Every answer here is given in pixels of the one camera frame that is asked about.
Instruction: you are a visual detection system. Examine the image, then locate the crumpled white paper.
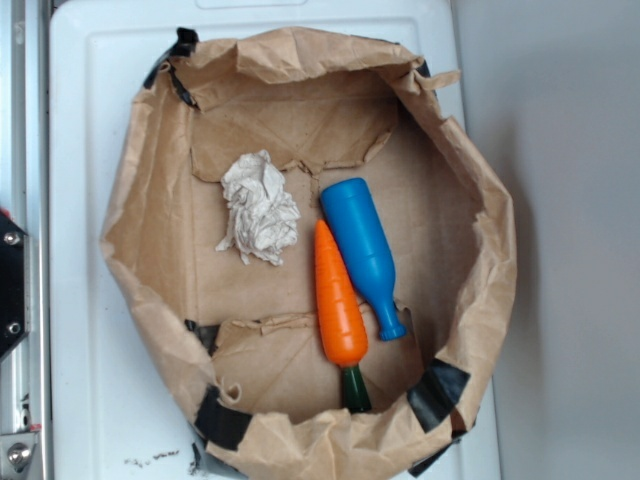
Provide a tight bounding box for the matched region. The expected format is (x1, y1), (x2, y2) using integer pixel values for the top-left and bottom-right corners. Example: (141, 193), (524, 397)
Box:
(215, 150), (301, 267)

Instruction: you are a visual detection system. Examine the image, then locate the blue plastic toy bottle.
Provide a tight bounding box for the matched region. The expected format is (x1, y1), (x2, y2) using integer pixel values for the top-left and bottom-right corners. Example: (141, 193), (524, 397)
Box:
(321, 178), (406, 341)

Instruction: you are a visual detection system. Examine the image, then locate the orange toy carrot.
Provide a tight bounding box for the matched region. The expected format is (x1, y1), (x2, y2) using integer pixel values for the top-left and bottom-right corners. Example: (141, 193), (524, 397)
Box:
(314, 220), (371, 413)

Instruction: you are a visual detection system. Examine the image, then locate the brown paper bag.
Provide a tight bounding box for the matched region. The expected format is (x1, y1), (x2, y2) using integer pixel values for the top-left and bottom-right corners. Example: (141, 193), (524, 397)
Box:
(101, 27), (517, 479)

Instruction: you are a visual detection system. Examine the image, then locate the white plastic tray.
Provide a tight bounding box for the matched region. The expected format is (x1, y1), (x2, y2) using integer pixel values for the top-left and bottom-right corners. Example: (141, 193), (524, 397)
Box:
(48, 0), (503, 480)

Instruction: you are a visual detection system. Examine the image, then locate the black mounting bracket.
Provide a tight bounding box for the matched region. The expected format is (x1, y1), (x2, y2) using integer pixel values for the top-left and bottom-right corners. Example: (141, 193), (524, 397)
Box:
(0, 208), (29, 361)

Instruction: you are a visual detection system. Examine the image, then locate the metal frame rail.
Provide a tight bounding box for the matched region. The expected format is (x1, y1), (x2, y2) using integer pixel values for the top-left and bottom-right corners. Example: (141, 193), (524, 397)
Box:
(1, 1), (54, 479)

